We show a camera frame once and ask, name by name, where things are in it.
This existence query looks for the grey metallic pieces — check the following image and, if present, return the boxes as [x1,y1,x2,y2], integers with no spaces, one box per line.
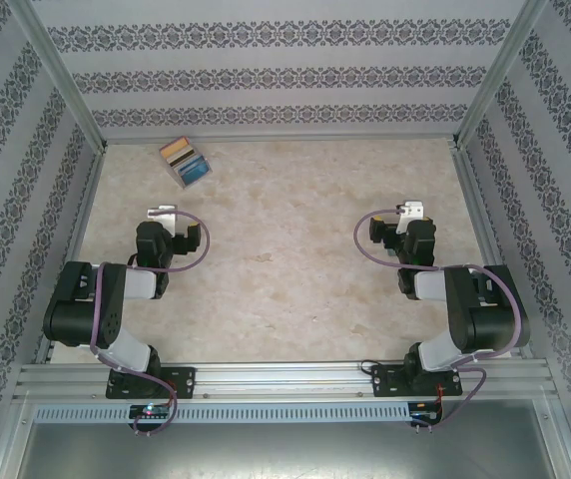
[159,136,214,191]

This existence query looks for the left controller board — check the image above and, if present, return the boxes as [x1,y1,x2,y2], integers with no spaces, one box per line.
[128,404,173,420]

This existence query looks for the controller board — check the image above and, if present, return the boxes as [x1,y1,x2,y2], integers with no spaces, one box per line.
[408,400,444,426]
[128,404,173,420]

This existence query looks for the right controller board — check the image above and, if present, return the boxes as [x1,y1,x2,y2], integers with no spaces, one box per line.
[408,400,444,426]

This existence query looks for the grey metal panel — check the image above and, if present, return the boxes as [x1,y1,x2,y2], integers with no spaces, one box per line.
[13,398,571,479]

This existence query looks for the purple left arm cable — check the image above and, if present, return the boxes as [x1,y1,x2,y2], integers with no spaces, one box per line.
[90,209,212,435]

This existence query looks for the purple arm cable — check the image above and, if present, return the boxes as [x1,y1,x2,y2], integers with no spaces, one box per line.
[90,209,212,435]
[354,209,532,433]

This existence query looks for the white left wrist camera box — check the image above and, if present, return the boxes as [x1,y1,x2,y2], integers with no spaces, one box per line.
[146,203,180,235]

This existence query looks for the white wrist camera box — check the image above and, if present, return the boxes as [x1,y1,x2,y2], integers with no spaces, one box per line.
[395,200,425,235]
[146,203,180,235]

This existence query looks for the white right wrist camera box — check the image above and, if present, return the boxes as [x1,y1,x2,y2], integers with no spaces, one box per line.
[395,200,425,235]

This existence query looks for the aluminium side rail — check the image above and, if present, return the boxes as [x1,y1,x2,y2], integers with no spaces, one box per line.
[448,142,537,358]
[33,147,108,364]

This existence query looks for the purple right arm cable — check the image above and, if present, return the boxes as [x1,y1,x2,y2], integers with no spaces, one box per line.
[354,209,532,433]

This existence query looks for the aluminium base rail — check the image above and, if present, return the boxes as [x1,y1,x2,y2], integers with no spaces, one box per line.
[13,356,552,401]

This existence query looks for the slotted grey cable duct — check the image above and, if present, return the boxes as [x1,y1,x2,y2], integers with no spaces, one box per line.
[33,402,412,423]

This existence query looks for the aluminium frame post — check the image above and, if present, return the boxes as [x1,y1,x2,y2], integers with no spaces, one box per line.
[8,0,108,151]
[450,0,550,147]

